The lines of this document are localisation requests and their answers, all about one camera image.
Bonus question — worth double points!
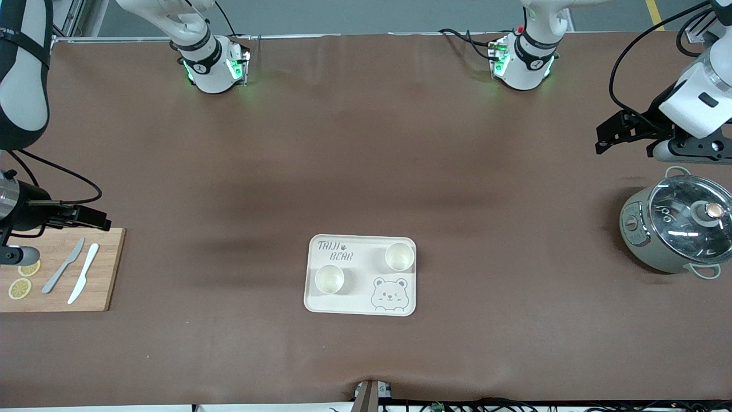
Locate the white IKEA cup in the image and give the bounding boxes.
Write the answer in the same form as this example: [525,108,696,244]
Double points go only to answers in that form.
[315,264,345,295]
[384,243,415,272]

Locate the bamboo cutting board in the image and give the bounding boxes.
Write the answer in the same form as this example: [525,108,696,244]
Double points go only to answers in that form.
[0,228,126,313]

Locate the white plastic knife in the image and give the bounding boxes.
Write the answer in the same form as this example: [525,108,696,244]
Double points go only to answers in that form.
[67,243,100,305]

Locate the grey plastic knife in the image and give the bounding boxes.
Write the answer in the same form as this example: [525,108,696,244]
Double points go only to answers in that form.
[41,237,86,295]

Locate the glass pot lid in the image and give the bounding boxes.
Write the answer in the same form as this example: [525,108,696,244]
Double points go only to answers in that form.
[648,175,732,265]

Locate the green cooking pot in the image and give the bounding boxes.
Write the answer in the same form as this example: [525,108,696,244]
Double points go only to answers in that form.
[619,166,732,280]

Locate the brown table mat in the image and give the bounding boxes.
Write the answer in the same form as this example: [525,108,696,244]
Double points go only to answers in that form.
[0,31,732,408]

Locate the cream bear print tray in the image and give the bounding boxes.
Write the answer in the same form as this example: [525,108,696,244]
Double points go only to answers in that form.
[303,234,417,317]

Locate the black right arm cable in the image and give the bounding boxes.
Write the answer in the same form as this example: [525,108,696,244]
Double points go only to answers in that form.
[7,149,104,205]

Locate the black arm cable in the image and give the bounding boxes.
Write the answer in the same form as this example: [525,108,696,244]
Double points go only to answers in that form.
[7,149,104,205]
[608,0,715,132]

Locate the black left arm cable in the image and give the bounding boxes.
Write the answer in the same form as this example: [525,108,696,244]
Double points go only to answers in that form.
[608,0,715,132]

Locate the aluminium frame post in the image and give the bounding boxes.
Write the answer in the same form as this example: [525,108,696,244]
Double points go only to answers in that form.
[685,3,722,44]
[51,0,97,42]

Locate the green lit connector bracket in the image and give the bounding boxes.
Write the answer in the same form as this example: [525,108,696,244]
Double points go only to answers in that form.
[489,37,511,78]
[228,49,250,86]

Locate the black base cable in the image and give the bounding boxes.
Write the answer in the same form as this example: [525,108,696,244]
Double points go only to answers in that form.
[439,27,499,61]
[213,0,239,38]

